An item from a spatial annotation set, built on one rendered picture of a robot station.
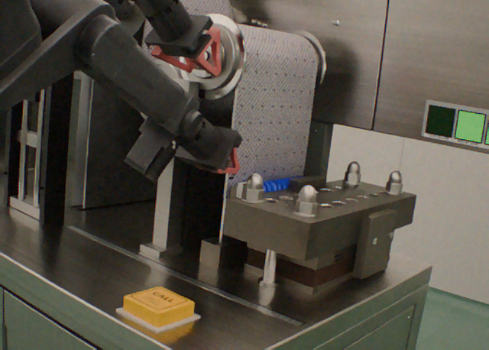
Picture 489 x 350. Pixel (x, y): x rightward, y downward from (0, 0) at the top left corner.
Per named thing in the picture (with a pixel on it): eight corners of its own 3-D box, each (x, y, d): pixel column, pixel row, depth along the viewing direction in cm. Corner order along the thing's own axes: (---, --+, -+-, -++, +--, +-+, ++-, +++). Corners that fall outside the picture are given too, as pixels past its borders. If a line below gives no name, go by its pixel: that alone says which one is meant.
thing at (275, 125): (223, 197, 107) (235, 88, 104) (299, 185, 125) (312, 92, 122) (225, 198, 107) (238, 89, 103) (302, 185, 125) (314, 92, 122)
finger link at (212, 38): (218, 91, 98) (190, 50, 91) (185, 85, 102) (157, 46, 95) (239, 59, 100) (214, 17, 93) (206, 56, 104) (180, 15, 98)
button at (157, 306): (121, 311, 84) (123, 295, 83) (158, 300, 89) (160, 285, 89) (157, 329, 79) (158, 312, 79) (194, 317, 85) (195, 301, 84)
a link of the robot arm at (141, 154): (200, 109, 84) (150, 76, 86) (150, 179, 83) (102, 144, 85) (211, 130, 96) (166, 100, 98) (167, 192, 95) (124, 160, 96)
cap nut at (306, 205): (288, 212, 96) (292, 183, 95) (302, 209, 99) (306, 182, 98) (308, 218, 94) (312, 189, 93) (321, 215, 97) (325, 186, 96)
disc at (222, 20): (174, 92, 112) (186, 10, 109) (176, 92, 112) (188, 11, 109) (237, 107, 103) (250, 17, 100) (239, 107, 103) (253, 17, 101)
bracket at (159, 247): (137, 251, 110) (152, 77, 105) (163, 245, 115) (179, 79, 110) (157, 259, 107) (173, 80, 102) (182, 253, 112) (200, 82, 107)
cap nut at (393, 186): (380, 192, 121) (384, 169, 120) (389, 189, 124) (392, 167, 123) (397, 196, 119) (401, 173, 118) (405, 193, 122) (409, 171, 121)
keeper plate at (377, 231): (351, 276, 106) (361, 215, 104) (377, 265, 114) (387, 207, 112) (364, 280, 105) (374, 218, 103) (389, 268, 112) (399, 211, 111)
